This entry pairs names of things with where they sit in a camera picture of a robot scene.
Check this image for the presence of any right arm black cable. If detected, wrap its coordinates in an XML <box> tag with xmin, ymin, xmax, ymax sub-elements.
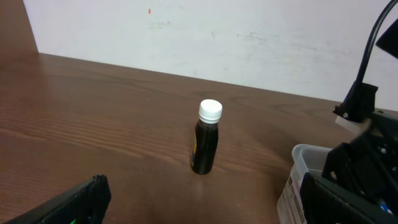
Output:
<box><xmin>354</xmin><ymin>0</ymin><xmax>398</xmax><ymax>85</ymax></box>

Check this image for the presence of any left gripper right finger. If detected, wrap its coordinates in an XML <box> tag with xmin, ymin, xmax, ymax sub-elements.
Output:
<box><xmin>300</xmin><ymin>172</ymin><xmax>397</xmax><ymax>224</ymax></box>

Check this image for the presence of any clear plastic container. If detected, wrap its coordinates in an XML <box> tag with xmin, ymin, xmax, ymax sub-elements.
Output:
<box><xmin>277</xmin><ymin>144</ymin><xmax>332</xmax><ymax>224</ymax></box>

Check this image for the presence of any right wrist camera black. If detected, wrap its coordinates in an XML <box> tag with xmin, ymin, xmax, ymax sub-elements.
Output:
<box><xmin>331</xmin><ymin>82</ymin><xmax>378</xmax><ymax>123</ymax></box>

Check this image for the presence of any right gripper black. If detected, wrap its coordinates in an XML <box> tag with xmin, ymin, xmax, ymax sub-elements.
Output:
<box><xmin>322</xmin><ymin>110</ymin><xmax>397</xmax><ymax>205</ymax></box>

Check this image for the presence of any dark bottle white cap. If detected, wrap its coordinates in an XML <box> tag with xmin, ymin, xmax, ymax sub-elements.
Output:
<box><xmin>190</xmin><ymin>99</ymin><xmax>223</xmax><ymax>175</ymax></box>

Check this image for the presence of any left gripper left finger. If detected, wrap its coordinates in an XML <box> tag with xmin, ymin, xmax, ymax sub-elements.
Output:
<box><xmin>6</xmin><ymin>175</ymin><xmax>111</xmax><ymax>224</ymax></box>

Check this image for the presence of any blue fever patch packet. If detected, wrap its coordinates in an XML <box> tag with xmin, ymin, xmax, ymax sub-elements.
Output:
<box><xmin>378</xmin><ymin>199</ymin><xmax>392</xmax><ymax>214</ymax></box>

